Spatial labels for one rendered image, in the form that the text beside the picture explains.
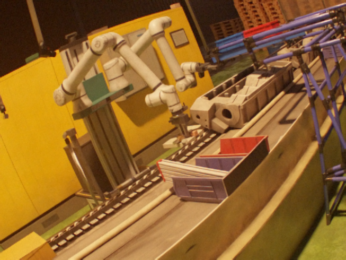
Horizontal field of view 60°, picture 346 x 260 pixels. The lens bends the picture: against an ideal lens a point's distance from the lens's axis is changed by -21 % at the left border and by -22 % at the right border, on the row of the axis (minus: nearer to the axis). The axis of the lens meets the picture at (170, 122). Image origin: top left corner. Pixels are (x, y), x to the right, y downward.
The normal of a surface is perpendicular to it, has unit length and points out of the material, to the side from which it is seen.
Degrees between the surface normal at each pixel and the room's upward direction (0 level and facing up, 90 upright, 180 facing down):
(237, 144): 88
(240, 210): 92
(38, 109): 90
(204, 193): 92
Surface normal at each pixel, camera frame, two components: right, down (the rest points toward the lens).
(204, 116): -0.65, 0.41
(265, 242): 0.68, -0.07
